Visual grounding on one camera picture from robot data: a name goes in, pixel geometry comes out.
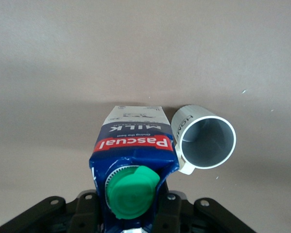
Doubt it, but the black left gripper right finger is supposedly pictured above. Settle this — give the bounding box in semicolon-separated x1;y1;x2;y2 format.
156;181;183;233

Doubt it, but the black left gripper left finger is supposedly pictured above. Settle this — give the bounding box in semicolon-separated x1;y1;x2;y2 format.
69;193;100;233

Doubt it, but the blue milk carton green cap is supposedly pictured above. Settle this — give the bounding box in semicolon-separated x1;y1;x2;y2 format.
88;105;180;233

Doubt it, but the white mug with grey inside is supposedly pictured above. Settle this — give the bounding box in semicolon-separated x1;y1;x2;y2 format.
171;104;237;176

